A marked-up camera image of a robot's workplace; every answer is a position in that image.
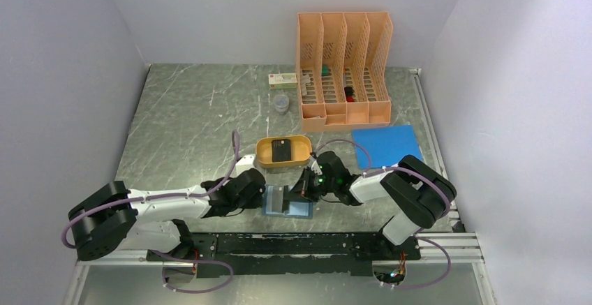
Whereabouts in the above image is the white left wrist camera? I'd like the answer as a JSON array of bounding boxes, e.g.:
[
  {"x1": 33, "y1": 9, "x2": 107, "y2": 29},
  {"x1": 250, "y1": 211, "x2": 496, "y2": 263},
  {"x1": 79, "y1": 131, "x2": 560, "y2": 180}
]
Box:
[{"x1": 234, "y1": 154, "x2": 257, "y2": 177}]

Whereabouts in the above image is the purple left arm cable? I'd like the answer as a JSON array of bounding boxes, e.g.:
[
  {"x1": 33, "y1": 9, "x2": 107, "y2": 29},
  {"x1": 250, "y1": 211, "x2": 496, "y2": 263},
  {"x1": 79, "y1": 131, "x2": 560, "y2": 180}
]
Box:
[{"x1": 61, "y1": 130, "x2": 242, "y2": 294}]

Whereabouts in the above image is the clear small jar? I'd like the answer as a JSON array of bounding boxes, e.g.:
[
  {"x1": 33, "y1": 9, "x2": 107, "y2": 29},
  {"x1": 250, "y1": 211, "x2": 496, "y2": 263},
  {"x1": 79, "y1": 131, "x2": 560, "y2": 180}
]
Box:
[{"x1": 272, "y1": 94, "x2": 290, "y2": 114}]

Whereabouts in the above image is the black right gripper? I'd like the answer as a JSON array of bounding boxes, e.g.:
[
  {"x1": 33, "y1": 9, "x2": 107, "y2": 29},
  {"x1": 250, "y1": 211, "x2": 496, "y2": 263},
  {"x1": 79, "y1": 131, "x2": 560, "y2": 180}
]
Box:
[{"x1": 284, "y1": 165, "x2": 337, "y2": 202}]

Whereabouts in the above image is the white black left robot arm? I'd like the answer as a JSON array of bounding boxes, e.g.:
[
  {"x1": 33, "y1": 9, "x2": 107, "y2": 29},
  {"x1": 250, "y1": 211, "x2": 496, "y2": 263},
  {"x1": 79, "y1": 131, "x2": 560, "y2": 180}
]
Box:
[{"x1": 62, "y1": 168, "x2": 266, "y2": 261}]

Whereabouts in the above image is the black VIP credit card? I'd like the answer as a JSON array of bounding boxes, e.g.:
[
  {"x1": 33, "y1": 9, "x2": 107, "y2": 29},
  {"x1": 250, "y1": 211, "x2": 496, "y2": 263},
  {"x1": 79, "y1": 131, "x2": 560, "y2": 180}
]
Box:
[{"x1": 267, "y1": 186, "x2": 290, "y2": 214}]

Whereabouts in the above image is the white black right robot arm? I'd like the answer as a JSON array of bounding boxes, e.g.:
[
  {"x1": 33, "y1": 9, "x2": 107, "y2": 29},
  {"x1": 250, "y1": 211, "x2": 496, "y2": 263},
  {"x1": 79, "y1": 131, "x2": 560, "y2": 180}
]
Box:
[{"x1": 281, "y1": 151, "x2": 457, "y2": 259}]

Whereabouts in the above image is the orange plastic file organizer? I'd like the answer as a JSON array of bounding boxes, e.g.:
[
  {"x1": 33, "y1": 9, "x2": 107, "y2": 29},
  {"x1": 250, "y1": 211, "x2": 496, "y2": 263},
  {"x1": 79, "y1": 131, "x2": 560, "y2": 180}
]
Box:
[{"x1": 295, "y1": 12, "x2": 394, "y2": 133}]

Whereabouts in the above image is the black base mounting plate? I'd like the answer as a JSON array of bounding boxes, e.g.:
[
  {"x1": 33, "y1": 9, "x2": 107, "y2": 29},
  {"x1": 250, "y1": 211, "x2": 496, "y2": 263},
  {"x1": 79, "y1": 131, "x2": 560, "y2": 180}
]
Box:
[{"x1": 174, "y1": 232, "x2": 421, "y2": 278}]

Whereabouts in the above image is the red black item in organizer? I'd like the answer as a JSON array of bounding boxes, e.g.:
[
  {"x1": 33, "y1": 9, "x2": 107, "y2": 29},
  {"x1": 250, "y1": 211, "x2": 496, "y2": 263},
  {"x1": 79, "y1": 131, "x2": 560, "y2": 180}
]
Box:
[{"x1": 344, "y1": 87, "x2": 356, "y2": 103}]

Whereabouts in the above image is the clear plastic clip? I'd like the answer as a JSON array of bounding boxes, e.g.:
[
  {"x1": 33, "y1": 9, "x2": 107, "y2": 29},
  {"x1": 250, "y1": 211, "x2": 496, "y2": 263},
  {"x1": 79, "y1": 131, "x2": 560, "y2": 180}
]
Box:
[{"x1": 300, "y1": 74, "x2": 311, "y2": 96}]

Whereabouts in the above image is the white small carton box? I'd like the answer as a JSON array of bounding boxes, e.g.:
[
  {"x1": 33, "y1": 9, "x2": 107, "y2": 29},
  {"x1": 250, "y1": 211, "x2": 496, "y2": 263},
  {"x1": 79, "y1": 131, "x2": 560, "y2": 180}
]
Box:
[{"x1": 268, "y1": 73, "x2": 298, "y2": 89}]

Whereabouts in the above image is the yellow oval tray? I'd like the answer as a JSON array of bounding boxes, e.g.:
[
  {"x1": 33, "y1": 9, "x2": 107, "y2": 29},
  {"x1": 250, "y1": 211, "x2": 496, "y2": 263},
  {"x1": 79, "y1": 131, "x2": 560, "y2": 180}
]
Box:
[{"x1": 256, "y1": 135, "x2": 312, "y2": 169}]

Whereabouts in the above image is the blue leather card holder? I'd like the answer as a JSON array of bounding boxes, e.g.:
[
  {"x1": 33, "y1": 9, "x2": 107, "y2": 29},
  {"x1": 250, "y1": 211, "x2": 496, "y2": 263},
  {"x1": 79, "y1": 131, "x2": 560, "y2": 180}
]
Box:
[{"x1": 262, "y1": 185, "x2": 314, "y2": 218}]

